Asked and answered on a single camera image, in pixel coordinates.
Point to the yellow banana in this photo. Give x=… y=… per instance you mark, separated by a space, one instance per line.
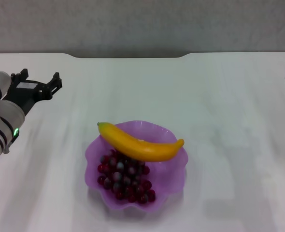
x=137 y=147

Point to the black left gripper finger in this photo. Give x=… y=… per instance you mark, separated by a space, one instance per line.
x=53 y=88
x=21 y=76

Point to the purple wavy plastic plate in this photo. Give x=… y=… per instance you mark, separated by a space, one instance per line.
x=166 y=176

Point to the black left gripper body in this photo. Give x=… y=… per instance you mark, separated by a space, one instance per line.
x=24 y=93

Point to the dark red grape bunch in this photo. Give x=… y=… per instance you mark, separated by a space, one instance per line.
x=125 y=181

